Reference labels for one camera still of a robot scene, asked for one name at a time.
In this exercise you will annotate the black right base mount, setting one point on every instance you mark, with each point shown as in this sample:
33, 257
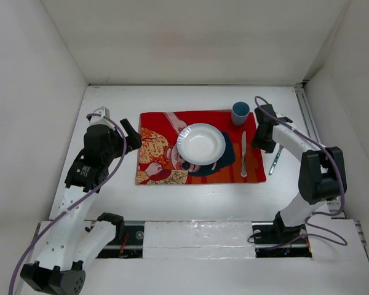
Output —
272, 239

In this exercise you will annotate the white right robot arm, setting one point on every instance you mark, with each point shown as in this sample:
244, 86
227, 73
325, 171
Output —
301, 208

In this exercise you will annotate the blue cup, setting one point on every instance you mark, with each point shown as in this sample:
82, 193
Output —
239, 113

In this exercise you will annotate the red patterned cloth placemat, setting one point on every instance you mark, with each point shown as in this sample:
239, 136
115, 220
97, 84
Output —
160, 163

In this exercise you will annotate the silver fork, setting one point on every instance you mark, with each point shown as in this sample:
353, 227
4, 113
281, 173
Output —
276, 159

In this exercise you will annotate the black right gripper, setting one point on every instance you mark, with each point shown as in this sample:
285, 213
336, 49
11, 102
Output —
257, 142

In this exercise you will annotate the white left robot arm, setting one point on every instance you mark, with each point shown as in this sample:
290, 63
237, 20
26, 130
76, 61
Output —
60, 266

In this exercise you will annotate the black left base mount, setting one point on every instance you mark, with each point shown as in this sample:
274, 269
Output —
128, 241

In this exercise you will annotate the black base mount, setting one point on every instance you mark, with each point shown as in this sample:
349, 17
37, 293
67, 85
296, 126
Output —
128, 241
272, 239

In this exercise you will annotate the white blue-rimmed plate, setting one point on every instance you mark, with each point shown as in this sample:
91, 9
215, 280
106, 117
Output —
201, 144

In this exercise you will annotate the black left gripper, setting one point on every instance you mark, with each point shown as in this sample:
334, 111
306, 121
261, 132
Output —
133, 139

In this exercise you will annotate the silver table knife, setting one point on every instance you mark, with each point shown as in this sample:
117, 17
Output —
243, 172

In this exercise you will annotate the aluminium rail on right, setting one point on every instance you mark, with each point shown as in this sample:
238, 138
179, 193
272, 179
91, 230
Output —
322, 170

